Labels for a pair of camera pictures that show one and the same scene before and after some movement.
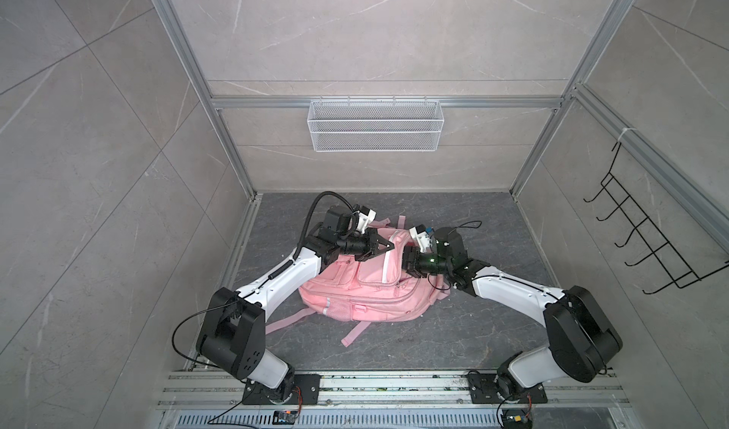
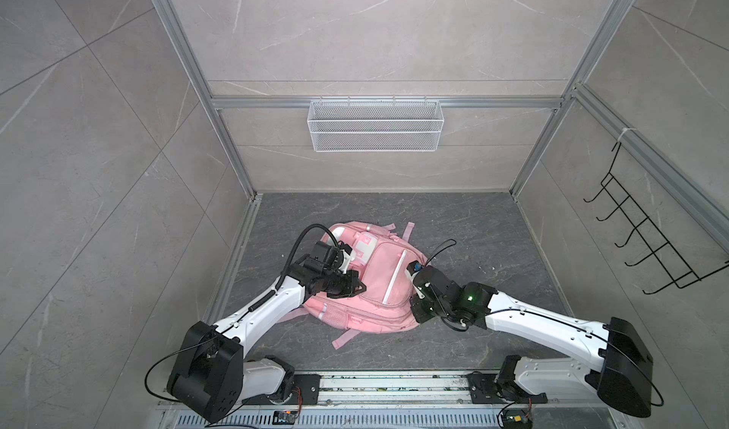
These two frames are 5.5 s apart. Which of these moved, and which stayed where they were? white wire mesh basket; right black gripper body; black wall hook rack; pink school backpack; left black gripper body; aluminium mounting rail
Moved: pink school backpack; right black gripper body; left black gripper body
Stayed: white wire mesh basket; aluminium mounting rail; black wall hook rack
